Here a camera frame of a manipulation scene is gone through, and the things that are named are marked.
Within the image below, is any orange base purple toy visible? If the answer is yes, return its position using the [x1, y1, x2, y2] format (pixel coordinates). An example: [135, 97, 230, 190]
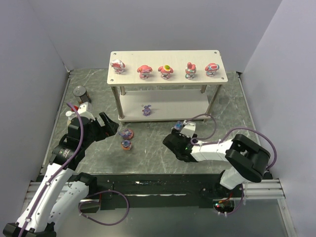
[121, 140, 132, 151]

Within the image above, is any white two-tier shelf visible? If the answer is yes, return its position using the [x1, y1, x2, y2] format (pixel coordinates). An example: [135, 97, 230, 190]
[107, 50, 228, 122]

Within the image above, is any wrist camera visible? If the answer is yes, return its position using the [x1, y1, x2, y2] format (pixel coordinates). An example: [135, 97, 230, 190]
[74, 102, 95, 120]
[180, 120, 196, 138]

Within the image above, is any purple white toy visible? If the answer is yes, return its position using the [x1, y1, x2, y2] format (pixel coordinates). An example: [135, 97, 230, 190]
[173, 121, 184, 131]

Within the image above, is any dark soda can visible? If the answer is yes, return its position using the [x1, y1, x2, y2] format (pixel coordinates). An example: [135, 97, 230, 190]
[73, 85, 91, 105]

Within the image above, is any pink white toy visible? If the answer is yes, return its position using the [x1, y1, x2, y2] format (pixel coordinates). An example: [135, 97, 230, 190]
[110, 59, 125, 74]

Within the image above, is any red bunny ear toy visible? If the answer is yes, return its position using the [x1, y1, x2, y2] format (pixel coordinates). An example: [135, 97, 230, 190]
[185, 62, 197, 79]

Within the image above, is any small electronics board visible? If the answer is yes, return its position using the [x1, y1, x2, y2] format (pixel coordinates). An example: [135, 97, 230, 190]
[213, 199, 235, 214]

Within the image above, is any purple loop cable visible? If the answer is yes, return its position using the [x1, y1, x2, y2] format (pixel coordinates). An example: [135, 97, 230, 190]
[78, 190, 130, 226]

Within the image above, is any beige pump lotion bottle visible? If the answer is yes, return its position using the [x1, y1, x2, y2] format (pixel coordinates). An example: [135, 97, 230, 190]
[65, 111, 77, 126]

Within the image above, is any pink blue goggles toy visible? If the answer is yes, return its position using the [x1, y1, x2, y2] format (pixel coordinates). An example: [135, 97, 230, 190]
[204, 63, 220, 77]

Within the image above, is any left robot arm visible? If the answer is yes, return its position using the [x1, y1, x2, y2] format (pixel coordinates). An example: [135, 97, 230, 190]
[3, 112, 119, 237]

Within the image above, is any purple spotted toy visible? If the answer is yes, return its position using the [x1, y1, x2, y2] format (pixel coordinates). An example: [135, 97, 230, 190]
[118, 128, 134, 140]

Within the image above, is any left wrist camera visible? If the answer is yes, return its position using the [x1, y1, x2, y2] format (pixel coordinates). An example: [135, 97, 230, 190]
[74, 102, 95, 120]

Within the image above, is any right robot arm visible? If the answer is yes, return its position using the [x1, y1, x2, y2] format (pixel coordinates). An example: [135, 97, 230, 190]
[162, 129, 271, 190]

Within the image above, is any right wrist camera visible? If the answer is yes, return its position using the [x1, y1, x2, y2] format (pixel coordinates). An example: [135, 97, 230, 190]
[180, 120, 196, 138]

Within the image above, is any black front base bar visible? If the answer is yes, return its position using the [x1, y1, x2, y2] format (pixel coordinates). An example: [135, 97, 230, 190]
[70, 173, 241, 210]

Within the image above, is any pink toy yellow hat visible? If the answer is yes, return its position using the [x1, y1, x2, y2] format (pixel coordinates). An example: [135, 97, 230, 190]
[158, 65, 174, 79]

